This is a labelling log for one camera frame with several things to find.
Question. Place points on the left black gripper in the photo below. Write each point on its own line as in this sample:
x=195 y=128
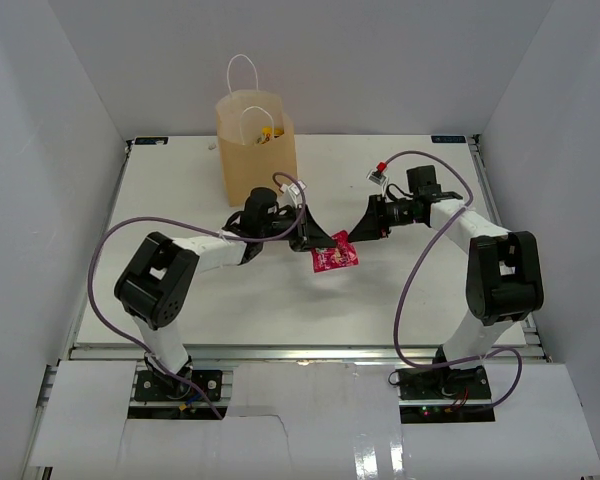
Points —
x=307 y=233

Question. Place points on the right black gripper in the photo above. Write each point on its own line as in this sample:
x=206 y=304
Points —
x=376 y=223

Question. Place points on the pink snack packet back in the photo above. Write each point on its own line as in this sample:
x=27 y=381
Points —
x=343 y=255

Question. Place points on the small yellow snack bar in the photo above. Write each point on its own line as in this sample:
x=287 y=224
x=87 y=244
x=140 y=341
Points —
x=267 y=134

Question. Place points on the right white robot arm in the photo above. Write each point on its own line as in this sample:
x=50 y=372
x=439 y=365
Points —
x=503 y=276

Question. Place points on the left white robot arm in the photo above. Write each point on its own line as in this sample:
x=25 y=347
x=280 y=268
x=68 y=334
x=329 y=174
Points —
x=154 y=285

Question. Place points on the brown paper bag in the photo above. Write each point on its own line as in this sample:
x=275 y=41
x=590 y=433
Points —
x=240 y=116

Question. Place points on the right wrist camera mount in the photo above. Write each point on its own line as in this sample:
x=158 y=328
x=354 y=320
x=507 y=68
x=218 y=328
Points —
x=378 y=175

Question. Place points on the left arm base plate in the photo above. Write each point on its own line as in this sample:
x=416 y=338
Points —
x=155 y=386

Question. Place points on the aluminium frame rail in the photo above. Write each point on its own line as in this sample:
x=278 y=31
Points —
x=239 y=353

